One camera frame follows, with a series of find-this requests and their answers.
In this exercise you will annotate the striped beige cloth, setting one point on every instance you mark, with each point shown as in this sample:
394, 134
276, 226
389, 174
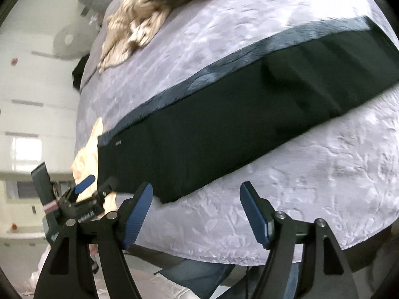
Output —
131, 28

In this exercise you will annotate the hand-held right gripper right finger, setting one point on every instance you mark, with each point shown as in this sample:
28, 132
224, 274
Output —
254, 211

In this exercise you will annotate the lavender embossed blanket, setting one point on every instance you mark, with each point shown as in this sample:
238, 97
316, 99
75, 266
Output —
311, 193

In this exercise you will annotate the black cloth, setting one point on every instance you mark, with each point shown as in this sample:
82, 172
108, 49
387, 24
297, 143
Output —
79, 71

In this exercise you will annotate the peach cloth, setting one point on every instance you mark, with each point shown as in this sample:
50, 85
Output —
89, 158

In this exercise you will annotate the person's jeans leg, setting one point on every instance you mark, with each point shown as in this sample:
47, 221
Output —
193, 271

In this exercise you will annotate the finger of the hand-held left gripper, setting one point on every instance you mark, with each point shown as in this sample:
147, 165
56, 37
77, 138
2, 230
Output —
84, 183
107, 187

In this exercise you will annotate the white wardrobe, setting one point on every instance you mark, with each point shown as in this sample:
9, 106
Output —
31, 115

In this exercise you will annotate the black pants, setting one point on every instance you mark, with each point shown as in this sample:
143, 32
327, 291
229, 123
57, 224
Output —
218, 130

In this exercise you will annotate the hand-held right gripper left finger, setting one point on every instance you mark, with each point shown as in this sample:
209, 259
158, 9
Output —
137, 218

